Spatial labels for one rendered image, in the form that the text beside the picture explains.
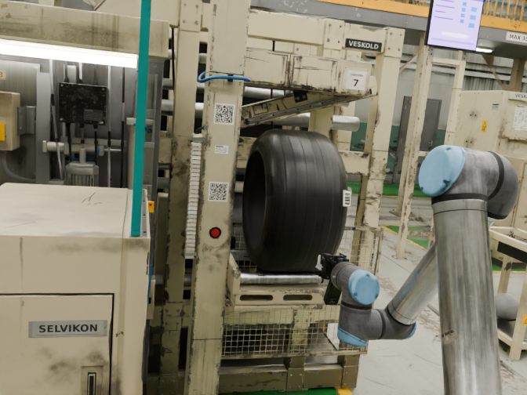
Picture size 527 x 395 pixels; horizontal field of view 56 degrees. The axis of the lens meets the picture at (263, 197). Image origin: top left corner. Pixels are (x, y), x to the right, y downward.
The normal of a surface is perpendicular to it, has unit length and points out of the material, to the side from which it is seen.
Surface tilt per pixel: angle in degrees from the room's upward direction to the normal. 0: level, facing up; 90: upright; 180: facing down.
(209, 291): 90
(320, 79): 90
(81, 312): 90
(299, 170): 57
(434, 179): 79
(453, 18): 90
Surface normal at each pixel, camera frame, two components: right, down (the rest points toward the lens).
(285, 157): -0.04, -0.53
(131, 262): 0.24, 0.20
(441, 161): -0.92, -0.22
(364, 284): 0.25, -0.02
